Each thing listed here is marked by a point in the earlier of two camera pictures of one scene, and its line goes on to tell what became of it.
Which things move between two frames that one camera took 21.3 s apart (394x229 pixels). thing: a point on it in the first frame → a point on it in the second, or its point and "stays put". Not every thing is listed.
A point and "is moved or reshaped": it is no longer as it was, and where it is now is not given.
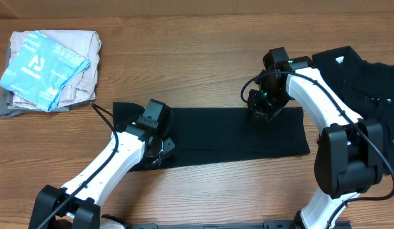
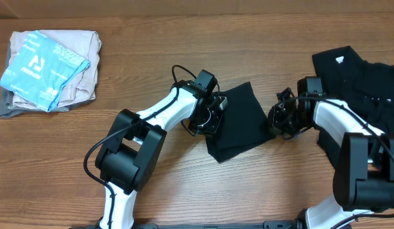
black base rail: x=268 y=224 stays put
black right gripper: x=256 y=111 → x=274 y=123
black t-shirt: x=202 y=134 is moved or reshaped
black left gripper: x=169 y=144 → x=210 y=130
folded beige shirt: x=86 y=44 stays put
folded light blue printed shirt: x=41 y=68 stays put
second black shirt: x=372 y=91 stays put
